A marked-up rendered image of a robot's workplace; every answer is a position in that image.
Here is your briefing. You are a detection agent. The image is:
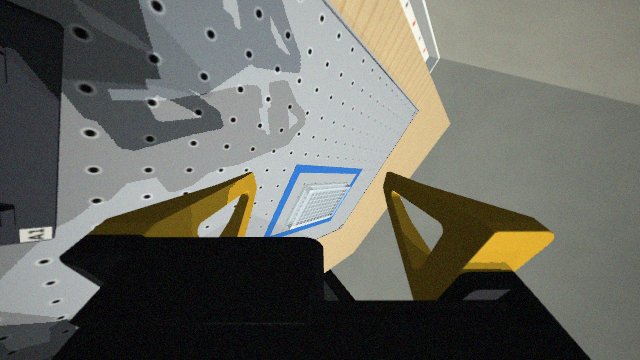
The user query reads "blue tape rectangle outline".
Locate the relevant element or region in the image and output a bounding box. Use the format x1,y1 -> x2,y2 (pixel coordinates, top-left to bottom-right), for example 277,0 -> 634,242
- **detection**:
264,164 -> 362,237

